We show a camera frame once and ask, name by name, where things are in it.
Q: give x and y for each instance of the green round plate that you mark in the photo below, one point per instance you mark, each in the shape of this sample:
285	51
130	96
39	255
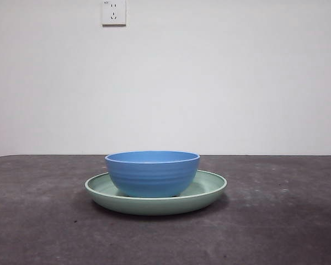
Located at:
154	207

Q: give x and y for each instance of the blue ribbed bowl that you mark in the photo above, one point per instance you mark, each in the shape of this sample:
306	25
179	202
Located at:
151	176

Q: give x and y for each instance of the white wall socket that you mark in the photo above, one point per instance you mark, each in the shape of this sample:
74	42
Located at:
118	20

